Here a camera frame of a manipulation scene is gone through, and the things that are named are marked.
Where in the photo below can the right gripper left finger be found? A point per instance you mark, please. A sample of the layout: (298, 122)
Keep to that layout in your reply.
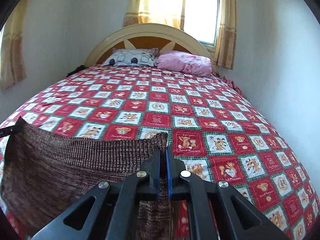
(108, 210)

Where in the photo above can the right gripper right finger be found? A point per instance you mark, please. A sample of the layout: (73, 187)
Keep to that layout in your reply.
(216, 210)

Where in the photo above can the brown knitted garment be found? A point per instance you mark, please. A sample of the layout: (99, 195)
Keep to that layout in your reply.
(45, 173)

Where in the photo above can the yellow curtain side window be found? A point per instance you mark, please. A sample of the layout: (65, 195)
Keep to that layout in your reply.
(12, 62)

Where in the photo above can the red patchwork teddy bedspread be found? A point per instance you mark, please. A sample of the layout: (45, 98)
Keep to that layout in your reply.
(215, 131)

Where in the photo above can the dark cloth beside bed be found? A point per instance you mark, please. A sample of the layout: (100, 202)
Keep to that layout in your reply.
(78, 69)

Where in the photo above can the grey patterned pillow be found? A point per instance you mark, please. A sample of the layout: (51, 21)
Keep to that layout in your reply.
(132, 57)

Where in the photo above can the pink pillow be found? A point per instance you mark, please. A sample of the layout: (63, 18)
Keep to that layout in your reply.
(187, 63)

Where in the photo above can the yellow curtain right of window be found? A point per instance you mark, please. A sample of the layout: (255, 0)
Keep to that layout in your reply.
(226, 36)

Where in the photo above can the yellow curtain of window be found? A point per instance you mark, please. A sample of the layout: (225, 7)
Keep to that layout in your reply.
(166, 12)
(226, 36)

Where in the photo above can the cream wooden headboard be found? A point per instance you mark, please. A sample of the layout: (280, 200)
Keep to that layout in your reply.
(147, 35)

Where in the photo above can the window with bright light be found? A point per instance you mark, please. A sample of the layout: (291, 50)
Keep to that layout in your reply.
(201, 21)

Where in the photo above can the yellow curtain left of window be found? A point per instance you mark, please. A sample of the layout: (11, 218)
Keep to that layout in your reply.
(166, 12)

